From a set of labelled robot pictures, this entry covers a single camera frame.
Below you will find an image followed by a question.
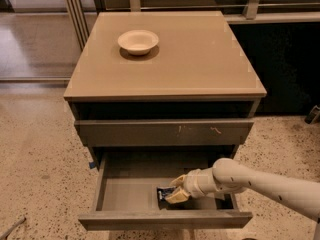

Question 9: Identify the dark blue rxbar wrapper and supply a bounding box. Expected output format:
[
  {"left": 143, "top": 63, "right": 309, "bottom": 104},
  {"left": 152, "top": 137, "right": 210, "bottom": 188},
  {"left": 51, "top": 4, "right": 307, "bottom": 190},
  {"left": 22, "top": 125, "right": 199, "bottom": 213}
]
[{"left": 156, "top": 187, "right": 175, "bottom": 201}]

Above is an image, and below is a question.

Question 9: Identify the dark object on floor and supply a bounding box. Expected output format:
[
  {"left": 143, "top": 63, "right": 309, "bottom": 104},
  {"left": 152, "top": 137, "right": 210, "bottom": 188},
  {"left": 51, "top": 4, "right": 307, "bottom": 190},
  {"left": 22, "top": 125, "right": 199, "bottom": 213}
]
[{"left": 304, "top": 105, "right": 320, "bottom": 124}]

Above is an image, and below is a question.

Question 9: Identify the closed top drawer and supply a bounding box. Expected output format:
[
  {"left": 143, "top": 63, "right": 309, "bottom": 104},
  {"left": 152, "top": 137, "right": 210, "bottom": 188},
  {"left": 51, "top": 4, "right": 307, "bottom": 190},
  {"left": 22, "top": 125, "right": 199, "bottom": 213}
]
[{"left": 75, "top": 119, "right": 253, "bottom": 147}]

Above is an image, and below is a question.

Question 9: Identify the white ceramic bowl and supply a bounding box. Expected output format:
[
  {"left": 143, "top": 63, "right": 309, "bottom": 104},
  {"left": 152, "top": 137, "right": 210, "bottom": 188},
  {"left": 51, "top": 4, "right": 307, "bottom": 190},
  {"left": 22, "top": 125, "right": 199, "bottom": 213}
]
[{"left": 118, "top": 30, "right": 159, "bottom": 56}]

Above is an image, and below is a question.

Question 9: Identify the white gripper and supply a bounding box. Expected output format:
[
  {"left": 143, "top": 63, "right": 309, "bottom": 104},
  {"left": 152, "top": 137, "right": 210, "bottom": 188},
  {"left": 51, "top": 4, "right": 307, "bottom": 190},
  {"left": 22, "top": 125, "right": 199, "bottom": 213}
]
[{"left": 165, "top": 168, "right": 215, "bottom": 204}]

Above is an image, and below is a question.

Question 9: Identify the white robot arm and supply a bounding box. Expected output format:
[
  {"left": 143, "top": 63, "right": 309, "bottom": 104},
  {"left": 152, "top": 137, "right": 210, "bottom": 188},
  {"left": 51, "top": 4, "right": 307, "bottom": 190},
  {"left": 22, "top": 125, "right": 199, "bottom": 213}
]
[{"left": 162, "top": 158, "right": 320, "bottom": 240}]

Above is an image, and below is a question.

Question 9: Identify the grey drawer cabinet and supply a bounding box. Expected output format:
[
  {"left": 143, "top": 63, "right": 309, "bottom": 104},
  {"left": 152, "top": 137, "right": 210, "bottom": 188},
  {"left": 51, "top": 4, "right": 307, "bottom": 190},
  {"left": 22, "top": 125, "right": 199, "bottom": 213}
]
[{"left": 63, "top": 11, "right": 268, "bottom": 240}]

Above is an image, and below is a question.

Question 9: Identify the metal rod on floor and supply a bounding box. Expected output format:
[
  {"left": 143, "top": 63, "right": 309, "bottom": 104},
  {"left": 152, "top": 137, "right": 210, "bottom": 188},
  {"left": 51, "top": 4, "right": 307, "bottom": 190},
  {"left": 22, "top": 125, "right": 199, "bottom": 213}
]
[{"left": 0, "top": 217, "right": 26, "bottom": 240}]

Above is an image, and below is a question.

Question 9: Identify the blue tape piece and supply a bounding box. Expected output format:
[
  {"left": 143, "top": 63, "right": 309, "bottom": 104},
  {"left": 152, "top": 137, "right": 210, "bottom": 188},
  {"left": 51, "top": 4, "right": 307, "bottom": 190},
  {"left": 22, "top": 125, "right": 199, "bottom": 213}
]
[{"left": 89, "top": 162, "right": 96, "bottom": 169}]

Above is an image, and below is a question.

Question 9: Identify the open middle drawer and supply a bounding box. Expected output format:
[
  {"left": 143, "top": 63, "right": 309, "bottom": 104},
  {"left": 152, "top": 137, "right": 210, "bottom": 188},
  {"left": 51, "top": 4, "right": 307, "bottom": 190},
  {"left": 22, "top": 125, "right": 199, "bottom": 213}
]
[{"left": 79, "top": 151, "right": 252, "bottom": 231}]

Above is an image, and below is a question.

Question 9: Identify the wooden counter with metal legs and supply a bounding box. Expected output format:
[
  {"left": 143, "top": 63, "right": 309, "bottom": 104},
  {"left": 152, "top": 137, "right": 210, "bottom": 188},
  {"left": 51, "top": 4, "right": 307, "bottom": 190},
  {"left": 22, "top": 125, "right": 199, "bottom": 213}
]
[{"left": 90, "top": 0, "right": 320, "bottom": 26}]

